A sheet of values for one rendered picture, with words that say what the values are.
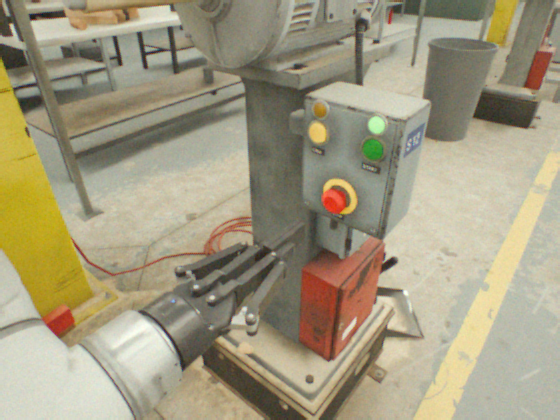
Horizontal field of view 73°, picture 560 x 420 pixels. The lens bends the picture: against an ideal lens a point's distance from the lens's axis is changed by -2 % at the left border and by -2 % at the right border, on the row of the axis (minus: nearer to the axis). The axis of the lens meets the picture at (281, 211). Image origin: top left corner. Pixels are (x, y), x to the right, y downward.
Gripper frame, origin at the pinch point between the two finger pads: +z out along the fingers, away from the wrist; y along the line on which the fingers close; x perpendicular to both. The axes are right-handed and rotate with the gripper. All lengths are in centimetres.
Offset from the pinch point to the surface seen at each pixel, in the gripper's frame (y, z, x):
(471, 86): -46, 282, -51
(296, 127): -16.6, 24.3, 4.3
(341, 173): -0.4, 14.3, 4.2
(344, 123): -0.7, 14.3, 12.1
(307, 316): -15, 29, -52
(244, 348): -30, 18, -68
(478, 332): 24, 98, -97
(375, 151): 4.8, 13.7, 9.6
